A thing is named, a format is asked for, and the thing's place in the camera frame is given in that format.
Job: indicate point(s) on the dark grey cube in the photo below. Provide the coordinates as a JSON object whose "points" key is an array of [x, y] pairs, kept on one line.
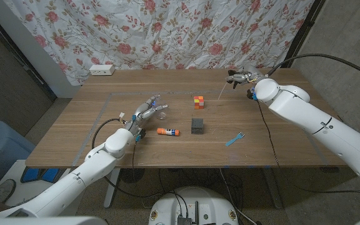
{"points": [[197, 126]]}

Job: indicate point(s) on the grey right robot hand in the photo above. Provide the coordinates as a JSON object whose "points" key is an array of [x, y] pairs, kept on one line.
{"points": [[248, 76]]}

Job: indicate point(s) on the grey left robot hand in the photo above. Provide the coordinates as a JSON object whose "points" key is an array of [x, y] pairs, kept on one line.
{"points": [[142, 114]]}

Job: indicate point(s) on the white power strip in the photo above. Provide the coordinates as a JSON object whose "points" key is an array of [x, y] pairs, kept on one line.
{"points": [[102, 69]]}

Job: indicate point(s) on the black trigger sprayer head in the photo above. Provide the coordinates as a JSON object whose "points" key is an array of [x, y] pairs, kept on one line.
{"points": [[234, 83]]}

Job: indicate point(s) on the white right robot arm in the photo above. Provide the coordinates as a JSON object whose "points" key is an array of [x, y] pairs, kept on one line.
{"points": [[317, 125]]}

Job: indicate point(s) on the orange yellow red cube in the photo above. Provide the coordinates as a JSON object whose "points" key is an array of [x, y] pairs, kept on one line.
{"points": [[199, 102]]}

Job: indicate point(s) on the round black floor fan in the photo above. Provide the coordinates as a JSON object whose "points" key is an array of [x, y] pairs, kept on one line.
{"points": [[132, 175]]}

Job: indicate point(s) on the clear plastic spray bottle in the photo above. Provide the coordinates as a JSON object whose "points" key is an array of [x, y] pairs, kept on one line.
{"points": [[161, 116]]}

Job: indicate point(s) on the orange glue stick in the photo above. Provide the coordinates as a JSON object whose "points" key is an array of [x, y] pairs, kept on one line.
{"points": [[167, 132]]}

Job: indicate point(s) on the floral print backdrop cloth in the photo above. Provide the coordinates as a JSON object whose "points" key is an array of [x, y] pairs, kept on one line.
{"points": [[155, 31]]}

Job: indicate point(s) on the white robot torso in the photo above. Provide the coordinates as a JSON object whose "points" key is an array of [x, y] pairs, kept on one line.
{"points": [[192, 203]]}

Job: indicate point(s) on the white table leg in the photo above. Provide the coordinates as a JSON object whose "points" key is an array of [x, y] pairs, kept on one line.
{"points": [[273, 190], [111, 189]]}

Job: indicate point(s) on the blue plastic fork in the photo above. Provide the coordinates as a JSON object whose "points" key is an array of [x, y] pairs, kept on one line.
{"points": [[231, 142]]}

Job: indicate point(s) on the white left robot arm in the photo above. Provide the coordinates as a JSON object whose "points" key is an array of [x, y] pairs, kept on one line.
{"points": [[83, 175]]}

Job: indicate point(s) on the black backdrop stand pole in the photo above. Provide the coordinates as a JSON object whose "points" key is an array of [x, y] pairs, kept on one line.
{"points": [[303, 31]]}

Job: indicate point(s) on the grey shoe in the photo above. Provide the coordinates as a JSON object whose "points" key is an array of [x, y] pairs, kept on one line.
{"points": [[3, 190]]}

